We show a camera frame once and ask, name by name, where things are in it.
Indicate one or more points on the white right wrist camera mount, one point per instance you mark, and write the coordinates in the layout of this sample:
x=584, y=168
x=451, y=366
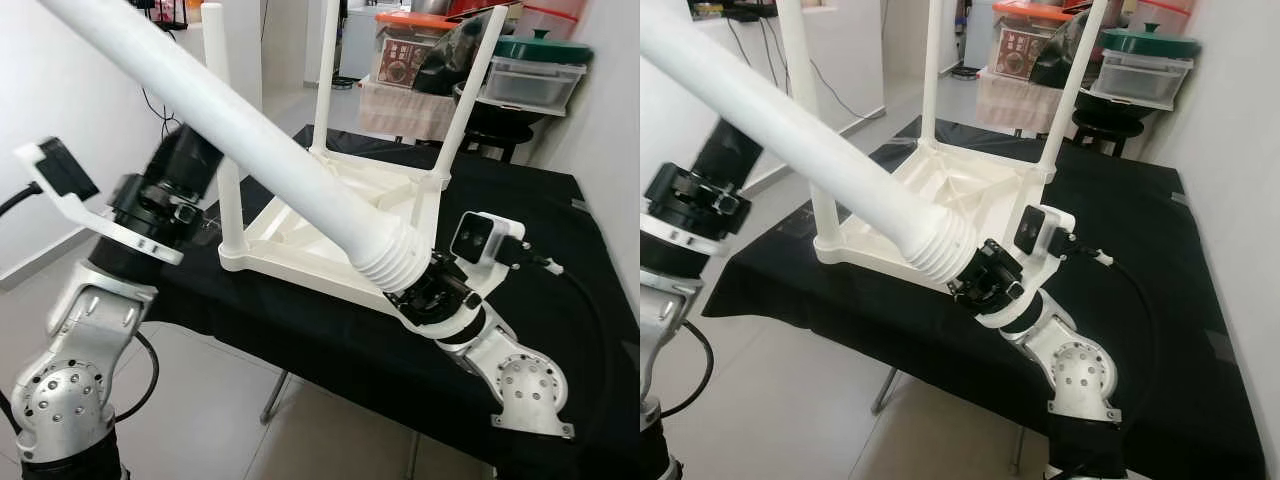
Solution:
x=1058, y=235
x=470, y=240

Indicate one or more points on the stainless steel pot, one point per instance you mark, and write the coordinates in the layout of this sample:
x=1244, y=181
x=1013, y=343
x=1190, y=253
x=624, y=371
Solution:
x=430, y=6

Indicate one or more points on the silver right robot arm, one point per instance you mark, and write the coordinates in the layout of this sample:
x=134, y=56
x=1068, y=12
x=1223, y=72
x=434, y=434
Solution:
x=1075, y=375
x=520, y=385

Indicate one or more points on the white box appliance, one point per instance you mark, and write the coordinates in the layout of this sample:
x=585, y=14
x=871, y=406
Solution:
x=360, y=45
x=980, y=35

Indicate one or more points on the clear jar red band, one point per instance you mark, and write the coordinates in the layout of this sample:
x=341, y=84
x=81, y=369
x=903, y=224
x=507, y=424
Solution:
x=1160, y=12
x=550, y=20

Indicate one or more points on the beige covered side table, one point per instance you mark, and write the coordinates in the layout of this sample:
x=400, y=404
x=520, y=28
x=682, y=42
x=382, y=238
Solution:
x=400, y=115
x=1010, y=105

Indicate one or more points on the orange lidded storage box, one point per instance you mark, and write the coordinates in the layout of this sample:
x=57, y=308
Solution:
x=1020, y=50
x=400, y=60

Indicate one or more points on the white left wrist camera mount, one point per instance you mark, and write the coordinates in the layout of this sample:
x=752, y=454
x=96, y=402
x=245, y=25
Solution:
x=75, y=210
x=680, y=240

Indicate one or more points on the clear tape piece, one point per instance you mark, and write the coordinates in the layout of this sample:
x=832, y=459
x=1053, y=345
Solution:
x=580, y=205
x=1220, y=348

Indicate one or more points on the dark shiny plastic bag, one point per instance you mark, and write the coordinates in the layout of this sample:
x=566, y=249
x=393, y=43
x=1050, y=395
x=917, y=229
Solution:
x=1050, y=60
x=450, y=60

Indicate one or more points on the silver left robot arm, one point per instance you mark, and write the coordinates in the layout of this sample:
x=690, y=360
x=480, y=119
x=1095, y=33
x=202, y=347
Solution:
x=70, y=390
x=660, y=320

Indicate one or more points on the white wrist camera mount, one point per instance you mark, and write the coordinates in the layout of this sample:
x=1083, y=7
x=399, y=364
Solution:
x=470, y=240
x=1058, y=235
x=680, y=240
x=75, y=210

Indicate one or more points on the red pot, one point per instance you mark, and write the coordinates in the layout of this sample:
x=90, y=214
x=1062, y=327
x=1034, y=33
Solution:
x=480, y=8

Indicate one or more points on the clear plastic storage container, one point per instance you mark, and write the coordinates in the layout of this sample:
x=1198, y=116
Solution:
x=535, y=88
x=1145, y=80

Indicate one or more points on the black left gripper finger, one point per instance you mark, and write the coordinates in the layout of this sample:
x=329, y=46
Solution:
x=728, y=158
x=185, y=165

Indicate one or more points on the white plastic table top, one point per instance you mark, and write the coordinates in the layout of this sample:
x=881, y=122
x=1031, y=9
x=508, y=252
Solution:
x=970, y=185
x=285, y=245

